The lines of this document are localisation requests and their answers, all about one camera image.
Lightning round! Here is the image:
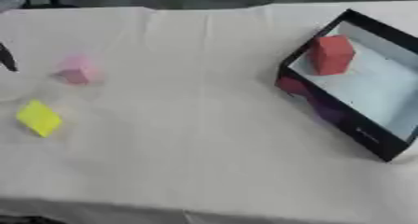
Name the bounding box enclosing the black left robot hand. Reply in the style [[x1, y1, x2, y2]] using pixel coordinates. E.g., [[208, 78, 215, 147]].
[[0, 42, 20, 73]]

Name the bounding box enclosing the black box with white inside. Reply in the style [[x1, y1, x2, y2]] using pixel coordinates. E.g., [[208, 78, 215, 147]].
[[274, 8, 418, 163]]

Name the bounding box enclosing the yellow block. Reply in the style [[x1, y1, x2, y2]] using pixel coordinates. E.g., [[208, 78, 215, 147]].
[[14, 99, 64, 138]]

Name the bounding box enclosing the pink block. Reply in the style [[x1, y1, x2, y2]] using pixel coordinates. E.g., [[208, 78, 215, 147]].
[[52, 55, 104, 86]]

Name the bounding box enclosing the red block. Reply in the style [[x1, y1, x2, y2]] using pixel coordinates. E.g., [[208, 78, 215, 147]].
[[307, 35, 358, 77]]

